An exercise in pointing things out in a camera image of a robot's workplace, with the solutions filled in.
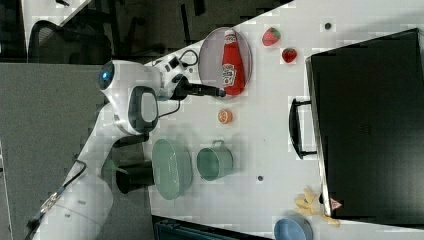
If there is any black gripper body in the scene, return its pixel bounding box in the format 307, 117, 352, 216
171, 74, 190, 100

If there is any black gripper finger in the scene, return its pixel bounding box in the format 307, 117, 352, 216
191, 84, 226, 97

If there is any red plush ketchup bottle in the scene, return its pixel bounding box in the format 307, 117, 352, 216
222, 29, 246, 96

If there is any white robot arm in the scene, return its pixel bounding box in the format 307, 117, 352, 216
25, 55, 226, 240

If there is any orange slice toy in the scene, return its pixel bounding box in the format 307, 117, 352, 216
218, 109, 233, 124

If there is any green metal mug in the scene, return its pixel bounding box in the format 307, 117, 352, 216
196, 140, 234, 181

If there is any green oval colander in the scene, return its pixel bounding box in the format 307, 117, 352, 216
152, 139, 193, 200

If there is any light red plush strawberry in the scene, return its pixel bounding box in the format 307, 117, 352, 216
262, 27, 281, 46

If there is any large black cylinder cup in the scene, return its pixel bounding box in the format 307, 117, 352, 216
115, 162, 154, 194

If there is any dark red plush strawberry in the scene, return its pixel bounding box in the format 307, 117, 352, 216
282, 48, 297, 63

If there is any green spatula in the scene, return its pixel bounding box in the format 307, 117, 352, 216
102, 159, 128, 174

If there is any black office chair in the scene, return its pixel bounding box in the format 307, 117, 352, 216
27, 20, 112, 65

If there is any yellow banana peel toy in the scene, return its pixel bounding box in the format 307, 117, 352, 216
294, 188, 340, 227

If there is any blue bowl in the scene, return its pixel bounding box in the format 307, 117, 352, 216
274, 215, 313, 240

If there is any black toaster oven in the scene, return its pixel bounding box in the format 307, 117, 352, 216
305, 28, 424, 229

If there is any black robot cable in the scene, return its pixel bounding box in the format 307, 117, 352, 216
23, 49, 200, 240

